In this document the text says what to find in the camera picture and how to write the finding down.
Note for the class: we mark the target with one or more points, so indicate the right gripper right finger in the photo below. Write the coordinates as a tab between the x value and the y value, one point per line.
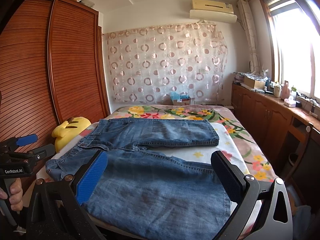
230	176

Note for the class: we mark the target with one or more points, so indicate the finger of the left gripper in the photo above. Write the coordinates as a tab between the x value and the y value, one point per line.
26	140
40	153

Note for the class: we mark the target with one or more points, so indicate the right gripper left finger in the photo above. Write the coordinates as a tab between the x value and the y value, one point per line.
88	175

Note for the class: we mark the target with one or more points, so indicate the blue denim jeans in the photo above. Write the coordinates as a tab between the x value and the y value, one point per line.
150	174

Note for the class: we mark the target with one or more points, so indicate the person's left hand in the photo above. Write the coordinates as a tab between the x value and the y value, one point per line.
15	199

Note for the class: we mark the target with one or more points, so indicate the yellow pikachu plush toy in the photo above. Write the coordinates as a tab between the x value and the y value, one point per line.
68	130

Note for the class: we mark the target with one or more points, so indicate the floral bed cover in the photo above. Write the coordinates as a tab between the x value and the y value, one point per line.
236	143

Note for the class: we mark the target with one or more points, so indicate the white strawberry print blanket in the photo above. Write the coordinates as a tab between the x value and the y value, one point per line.
200	152

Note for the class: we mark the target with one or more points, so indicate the wooden side cabinet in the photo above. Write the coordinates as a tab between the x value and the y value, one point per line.
278	131

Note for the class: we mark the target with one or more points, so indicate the brown louvered wardrobe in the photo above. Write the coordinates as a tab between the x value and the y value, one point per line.
51	68

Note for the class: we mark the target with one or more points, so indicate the tissue box with blue pack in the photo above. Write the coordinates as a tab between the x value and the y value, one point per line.
180	99

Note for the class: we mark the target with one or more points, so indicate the cardboard box on cabinet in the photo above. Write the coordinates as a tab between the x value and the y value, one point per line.
255	84

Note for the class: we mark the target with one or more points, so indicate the white cup on cabinet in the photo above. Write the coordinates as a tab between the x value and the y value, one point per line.
277	91

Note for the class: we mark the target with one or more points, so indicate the pink bottle on cabinet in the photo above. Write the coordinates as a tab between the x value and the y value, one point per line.
285	91

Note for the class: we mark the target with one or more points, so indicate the circle pattern sheer curtain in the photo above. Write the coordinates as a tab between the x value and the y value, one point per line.
149	65

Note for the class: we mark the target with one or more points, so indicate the tied beige window curtain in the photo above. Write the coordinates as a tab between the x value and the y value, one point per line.
249	27

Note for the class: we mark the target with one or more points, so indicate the window with wooden frame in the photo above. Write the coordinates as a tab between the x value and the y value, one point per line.
295	46

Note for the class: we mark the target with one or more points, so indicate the white wall air conditioner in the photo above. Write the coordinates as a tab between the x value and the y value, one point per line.
209	10

